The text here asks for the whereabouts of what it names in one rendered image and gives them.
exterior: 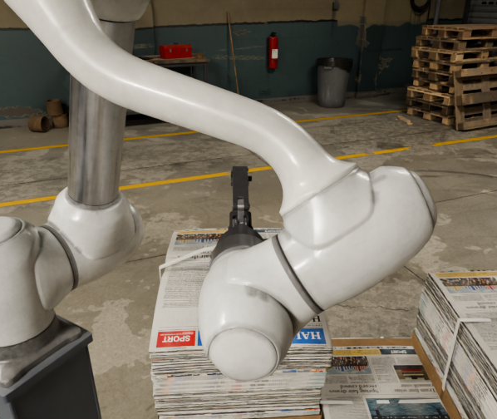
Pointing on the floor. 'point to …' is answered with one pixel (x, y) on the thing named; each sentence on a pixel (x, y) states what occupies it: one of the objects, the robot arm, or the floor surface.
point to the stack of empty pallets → (431, 105)
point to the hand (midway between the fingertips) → (238, 210)
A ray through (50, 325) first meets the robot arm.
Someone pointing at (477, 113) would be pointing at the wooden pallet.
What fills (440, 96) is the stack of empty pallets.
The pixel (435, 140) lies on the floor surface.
